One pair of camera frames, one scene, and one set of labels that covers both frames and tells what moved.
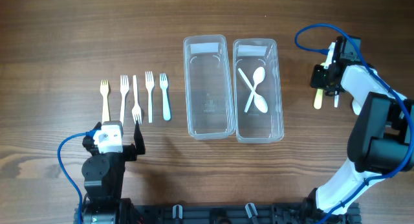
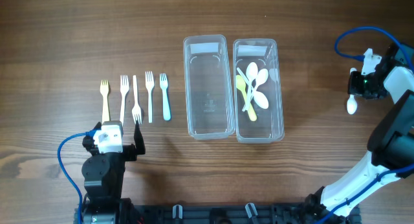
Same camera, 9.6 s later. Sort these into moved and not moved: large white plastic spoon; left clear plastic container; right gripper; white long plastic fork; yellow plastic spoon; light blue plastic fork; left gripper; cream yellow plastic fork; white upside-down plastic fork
Moved: right gripper; yellow plastic spoon; large white plastic spoon
Not moved: white upside-down plastic fork; left clear plastic container; light blue plastic fork; left gripper; cream yellow plastic fork; white long plastic fork
